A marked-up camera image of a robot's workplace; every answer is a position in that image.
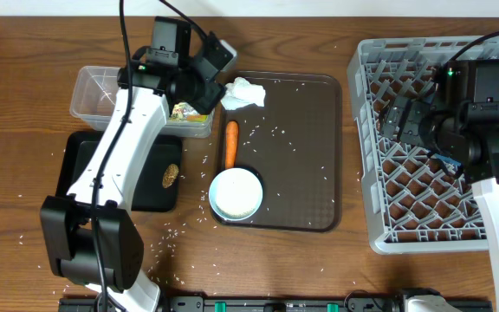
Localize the yellow green snack wrapper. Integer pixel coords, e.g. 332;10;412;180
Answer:
168;102;208;123

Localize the white napkin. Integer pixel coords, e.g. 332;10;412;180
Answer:
221;77;266;110

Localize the orange carrot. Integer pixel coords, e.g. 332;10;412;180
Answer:
224;120;239;169

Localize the dark blue plate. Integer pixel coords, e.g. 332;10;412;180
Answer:
432;153;461;167

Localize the brown food scrap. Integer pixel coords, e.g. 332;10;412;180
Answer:
162;163;179;189

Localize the light blue bowl with rice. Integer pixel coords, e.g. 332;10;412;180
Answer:
209;168;263;222

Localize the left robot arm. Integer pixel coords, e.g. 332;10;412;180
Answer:
40;17;237;311

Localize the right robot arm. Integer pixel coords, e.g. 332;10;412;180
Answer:
379;59;499;310

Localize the grey dishwasher rack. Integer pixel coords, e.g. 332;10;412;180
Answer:
347;34;499;254

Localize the dark brown serving tray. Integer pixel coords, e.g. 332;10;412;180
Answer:
219;71;342;232

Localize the clear plastic bin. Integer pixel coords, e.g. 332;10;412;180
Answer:
70;66;214;138

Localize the black plastic bin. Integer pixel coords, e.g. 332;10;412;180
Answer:
55;130;183;212

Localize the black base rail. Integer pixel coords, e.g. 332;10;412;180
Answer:
57;296;493;312

